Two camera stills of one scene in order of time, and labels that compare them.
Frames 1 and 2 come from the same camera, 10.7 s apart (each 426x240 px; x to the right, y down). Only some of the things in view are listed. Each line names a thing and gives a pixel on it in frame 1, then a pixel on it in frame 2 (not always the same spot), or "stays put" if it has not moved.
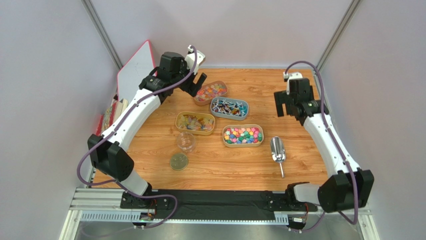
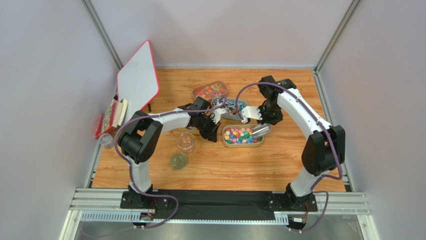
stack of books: x=115 y=108 stays put
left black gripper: x=192 y=88 -> x=211 y=134
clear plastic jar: x=186 y=141 stays put
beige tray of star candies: x=243 y=135 stays put
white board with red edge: x=140 y=66 stays put
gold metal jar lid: x=179 y=161 stays put
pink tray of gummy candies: x=210 y=91 stays put
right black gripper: x=284 y=102 -> x=263 y=120
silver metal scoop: x=278 y=151 -> x=261 y=130
